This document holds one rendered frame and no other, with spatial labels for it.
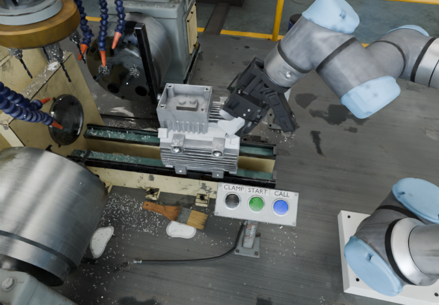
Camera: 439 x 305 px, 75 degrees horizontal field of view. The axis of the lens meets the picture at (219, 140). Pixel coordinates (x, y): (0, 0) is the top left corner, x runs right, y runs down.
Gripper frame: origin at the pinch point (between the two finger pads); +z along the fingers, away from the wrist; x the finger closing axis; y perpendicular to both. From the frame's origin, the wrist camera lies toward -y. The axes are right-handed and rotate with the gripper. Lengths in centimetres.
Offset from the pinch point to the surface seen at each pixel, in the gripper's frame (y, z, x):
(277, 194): -10.5, -4.7, 14.0
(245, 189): -4.6, -1.4, 13.8
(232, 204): -3.3, 0.8, 17.0
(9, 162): 38.2, 13.9, 19.8
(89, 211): 21.4, 15.9, 22.6
